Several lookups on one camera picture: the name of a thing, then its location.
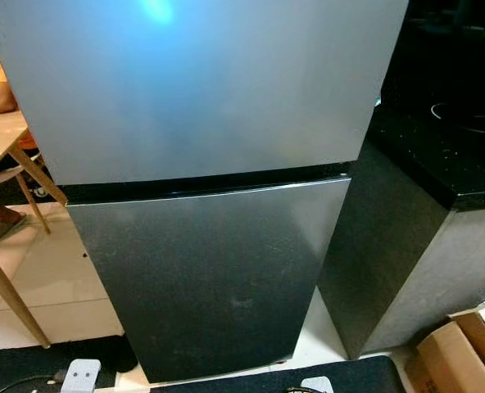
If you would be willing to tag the dark blue floor mat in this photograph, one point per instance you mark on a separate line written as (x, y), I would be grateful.
(234, 378)

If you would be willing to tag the black top kitchen counter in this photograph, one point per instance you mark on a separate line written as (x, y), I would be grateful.
(398, 262)

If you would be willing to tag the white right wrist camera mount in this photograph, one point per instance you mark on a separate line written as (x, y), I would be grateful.
(318, 386)

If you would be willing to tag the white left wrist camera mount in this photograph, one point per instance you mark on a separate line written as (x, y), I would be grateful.
(80, 378)

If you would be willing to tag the black floor mat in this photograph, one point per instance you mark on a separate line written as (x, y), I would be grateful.
(29, 368)

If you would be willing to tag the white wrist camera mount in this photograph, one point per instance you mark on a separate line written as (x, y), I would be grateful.
(318, 386)
(80, 378)

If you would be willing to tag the silver two door fridge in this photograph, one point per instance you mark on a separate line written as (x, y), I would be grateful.
(193, 270)

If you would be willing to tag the open brown cardboard box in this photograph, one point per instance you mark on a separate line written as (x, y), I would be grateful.
(447, 360)

